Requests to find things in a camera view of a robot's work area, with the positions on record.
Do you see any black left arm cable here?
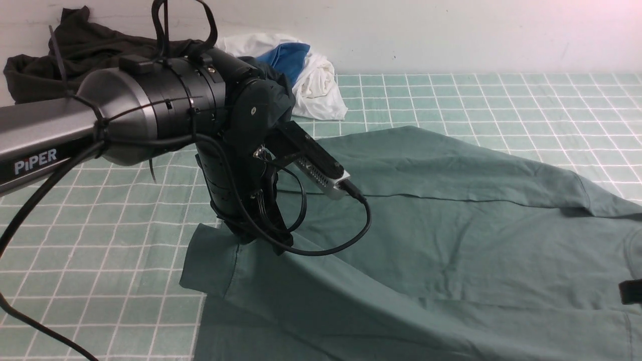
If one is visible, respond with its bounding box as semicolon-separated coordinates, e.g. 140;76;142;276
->
0;0;373;361

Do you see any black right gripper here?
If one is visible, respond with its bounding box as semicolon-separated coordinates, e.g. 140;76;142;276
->
618;279;642;305

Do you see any green checkered tablecloth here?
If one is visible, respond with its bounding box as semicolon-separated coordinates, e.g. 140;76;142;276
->
2;73;640;360

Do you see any green long-sleeved shirt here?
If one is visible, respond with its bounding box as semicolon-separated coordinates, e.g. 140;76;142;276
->
180;126;640;360

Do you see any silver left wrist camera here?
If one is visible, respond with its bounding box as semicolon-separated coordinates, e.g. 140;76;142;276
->
261;120;352;201

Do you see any dark green crumpled garment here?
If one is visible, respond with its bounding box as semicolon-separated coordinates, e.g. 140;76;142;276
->
238;56;296;125

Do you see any white crumpled garment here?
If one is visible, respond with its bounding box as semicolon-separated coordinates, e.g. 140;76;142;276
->
216;33;348;121

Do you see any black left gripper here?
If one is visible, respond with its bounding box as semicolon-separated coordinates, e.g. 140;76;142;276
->
196;135;294;255

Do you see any blue crumpled garment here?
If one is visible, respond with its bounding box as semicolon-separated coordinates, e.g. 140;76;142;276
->
257;43;311;85

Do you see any dark brown crumpled garment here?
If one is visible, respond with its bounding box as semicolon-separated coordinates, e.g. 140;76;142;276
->
4;6;201;105

